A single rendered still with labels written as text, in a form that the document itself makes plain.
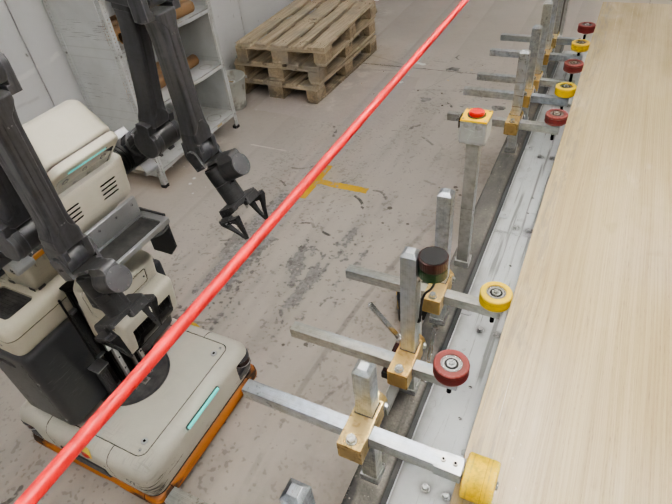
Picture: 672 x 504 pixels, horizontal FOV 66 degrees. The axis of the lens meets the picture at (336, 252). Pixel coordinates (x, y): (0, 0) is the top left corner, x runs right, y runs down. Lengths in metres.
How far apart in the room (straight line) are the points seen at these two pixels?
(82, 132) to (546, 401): 1.19
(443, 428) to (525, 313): 0.37
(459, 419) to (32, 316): 1.26
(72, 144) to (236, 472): 1.34
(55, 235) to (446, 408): 1.02
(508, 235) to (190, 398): 1.30
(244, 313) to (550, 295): 1.63
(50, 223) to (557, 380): 1.07
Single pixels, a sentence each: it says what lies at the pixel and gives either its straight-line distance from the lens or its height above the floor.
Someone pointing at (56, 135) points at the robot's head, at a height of 1.35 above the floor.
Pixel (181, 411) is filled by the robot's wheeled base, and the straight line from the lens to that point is 2.01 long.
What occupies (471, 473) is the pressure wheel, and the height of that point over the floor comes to 0.98.
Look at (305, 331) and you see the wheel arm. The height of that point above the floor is 0.86.
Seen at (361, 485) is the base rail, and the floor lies 0.70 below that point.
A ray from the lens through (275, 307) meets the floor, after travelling 2.61.
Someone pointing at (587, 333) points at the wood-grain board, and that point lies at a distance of 1.33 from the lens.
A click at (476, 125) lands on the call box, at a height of 1.21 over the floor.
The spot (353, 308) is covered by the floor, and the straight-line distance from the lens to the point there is 2.55.
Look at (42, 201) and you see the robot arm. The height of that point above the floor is 1.36.
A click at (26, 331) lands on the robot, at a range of 1.80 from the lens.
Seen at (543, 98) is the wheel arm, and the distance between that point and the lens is 2.43.
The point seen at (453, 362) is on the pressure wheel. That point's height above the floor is 0.91.
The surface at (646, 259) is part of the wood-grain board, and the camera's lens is 1.57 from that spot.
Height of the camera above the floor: 1.87
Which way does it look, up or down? 41 degrees down
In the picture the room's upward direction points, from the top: 7 degrees counter-clockwise
